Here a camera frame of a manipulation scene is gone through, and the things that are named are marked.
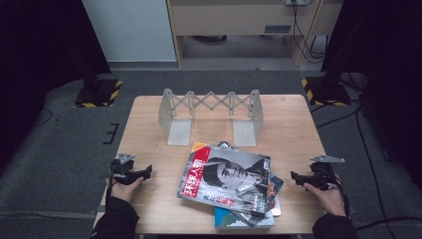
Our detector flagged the red title portrait magazine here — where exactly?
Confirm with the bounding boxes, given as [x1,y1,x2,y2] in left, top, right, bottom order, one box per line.
[176,141,272,215]

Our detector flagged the dark illustrated cover magazine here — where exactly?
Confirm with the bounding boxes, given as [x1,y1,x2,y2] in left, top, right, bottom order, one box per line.
[217,140,285,229]

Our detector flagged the short black floor cable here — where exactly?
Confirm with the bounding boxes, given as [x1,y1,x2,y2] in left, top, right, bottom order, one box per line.
[316,106,361,129]

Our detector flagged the black hanging desk cables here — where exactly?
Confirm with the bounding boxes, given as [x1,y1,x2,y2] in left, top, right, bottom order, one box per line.
[292,3,328,64]

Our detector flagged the person's right hand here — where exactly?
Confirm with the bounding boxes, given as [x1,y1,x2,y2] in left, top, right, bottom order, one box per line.
[303,180,347,217]

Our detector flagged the left hand-held gripper cable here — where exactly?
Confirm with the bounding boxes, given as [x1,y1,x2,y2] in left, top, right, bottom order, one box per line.
[99,171,115,201]

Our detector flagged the striped edge black stand base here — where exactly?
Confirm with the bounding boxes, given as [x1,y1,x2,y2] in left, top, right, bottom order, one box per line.
[74,78,123,109]
[301,76,352,108]

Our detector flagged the white panel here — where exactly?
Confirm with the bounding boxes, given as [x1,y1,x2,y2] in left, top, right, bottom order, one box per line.
[82,0,177,63]

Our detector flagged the light wooden desk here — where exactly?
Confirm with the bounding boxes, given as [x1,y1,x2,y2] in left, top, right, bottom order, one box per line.
[165,0,344,68]

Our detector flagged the thin black floor cable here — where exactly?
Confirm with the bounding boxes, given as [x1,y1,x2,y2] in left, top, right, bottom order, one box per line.
[33,108,54,126]

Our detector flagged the long black floor cable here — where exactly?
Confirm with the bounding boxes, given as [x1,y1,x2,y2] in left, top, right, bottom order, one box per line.
[355,108,422,232]

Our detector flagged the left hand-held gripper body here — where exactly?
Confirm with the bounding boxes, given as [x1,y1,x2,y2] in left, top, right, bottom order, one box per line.
[110,152,136,185]

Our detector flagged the white caterpillar picture book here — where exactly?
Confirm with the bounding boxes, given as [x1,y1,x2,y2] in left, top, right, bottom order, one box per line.
[271,197,283,217]

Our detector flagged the person's left hand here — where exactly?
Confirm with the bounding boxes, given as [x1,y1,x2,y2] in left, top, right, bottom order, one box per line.
[105,176,145,203]

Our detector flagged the black curtain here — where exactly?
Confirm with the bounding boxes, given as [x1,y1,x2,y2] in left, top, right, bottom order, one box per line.
[320,0,422,180]
[0,0,112,167]

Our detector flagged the grey expandable metal book rack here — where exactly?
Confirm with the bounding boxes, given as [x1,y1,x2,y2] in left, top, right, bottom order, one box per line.
[157,88,264,147]

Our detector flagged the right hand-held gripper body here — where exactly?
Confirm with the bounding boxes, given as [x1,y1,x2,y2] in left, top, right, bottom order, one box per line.
[310,154,346,192]

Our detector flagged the blue hardcover book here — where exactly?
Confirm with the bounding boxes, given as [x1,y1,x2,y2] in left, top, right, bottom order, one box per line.
[214,205,276,230]

